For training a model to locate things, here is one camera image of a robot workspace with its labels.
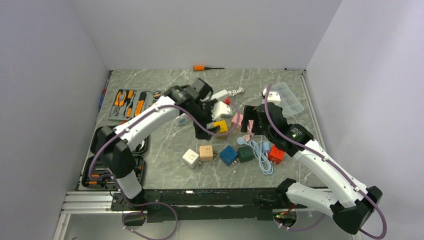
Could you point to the yellow cube adapter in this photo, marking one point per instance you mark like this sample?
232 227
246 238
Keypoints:
220 126

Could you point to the orange handled pliers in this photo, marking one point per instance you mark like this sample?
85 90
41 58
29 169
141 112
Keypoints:
122 102

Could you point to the orange utility knife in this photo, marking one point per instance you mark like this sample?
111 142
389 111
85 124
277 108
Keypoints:
139 107

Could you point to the dark green cube adapter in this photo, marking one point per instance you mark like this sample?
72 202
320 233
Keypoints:
245 154

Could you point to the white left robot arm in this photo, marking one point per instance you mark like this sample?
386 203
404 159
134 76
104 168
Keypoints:
115 146

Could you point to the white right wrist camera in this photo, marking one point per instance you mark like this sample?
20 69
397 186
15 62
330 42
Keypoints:
273 97

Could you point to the grey tool tray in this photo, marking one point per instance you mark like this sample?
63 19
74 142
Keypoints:
150 97

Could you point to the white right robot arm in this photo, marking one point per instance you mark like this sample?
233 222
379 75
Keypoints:
350 202

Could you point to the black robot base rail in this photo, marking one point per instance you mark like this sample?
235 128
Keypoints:
207 204

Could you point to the dark blue cube adapter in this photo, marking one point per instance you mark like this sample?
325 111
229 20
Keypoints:
228 155

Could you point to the clear plastic screw organizer box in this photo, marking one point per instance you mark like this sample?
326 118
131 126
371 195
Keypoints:
288 101

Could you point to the white cube adapter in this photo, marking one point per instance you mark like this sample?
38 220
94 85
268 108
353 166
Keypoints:
191 158

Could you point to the orange wooden cube adapter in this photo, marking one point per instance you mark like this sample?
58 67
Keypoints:
206 153

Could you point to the pink cube adapter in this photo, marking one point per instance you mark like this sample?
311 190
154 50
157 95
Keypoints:
236 122

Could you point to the black open tool case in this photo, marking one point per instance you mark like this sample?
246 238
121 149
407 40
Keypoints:
106 183

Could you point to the white long power strip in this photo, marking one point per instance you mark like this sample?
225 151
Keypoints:
221 95

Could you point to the light blue cube adapter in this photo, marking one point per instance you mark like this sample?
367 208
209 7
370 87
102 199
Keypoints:
266 148

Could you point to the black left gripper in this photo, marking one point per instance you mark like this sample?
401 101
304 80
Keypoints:
200 133

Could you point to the orange handled screwdriver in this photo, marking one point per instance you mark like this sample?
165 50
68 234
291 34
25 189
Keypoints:
200 68

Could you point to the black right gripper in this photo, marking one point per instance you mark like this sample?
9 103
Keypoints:
251 113

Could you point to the red cube socket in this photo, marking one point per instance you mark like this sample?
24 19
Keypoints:
275 155

